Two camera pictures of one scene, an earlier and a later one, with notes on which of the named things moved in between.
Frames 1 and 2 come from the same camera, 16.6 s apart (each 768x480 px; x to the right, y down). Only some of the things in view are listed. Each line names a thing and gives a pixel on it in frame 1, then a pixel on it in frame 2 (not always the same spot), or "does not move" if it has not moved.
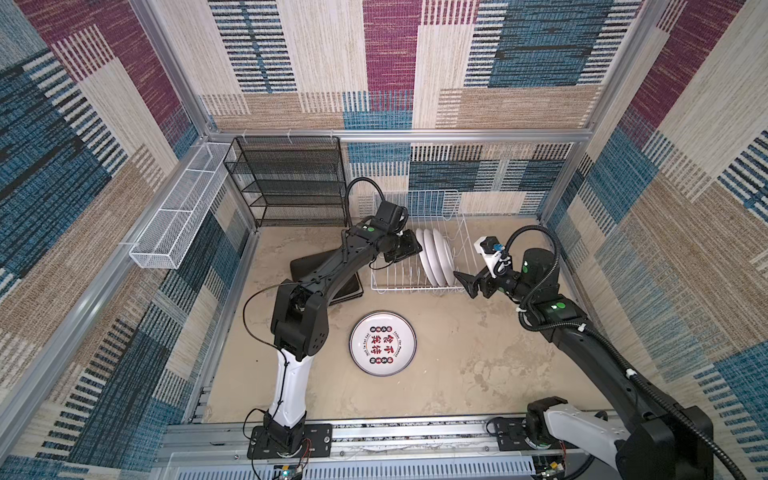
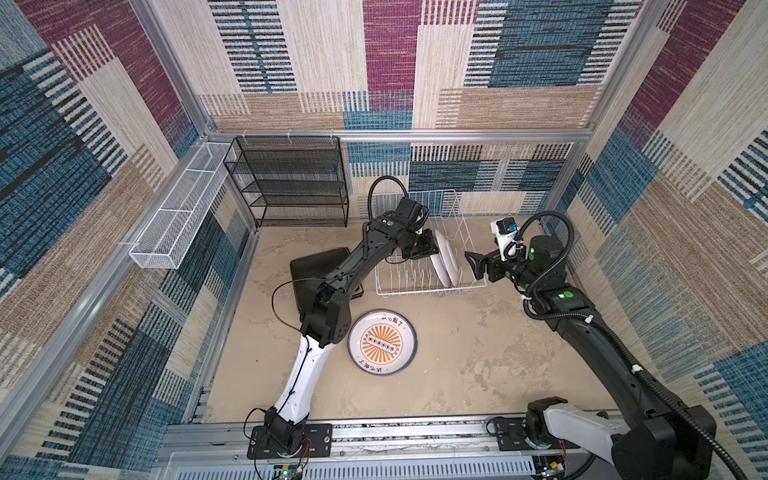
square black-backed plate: [301, 267] does not move
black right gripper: [471, 283] → [492, 260]
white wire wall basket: [167, 238] does not move
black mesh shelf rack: [291, 181] does not move
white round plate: [424, 255] → [382, 342]
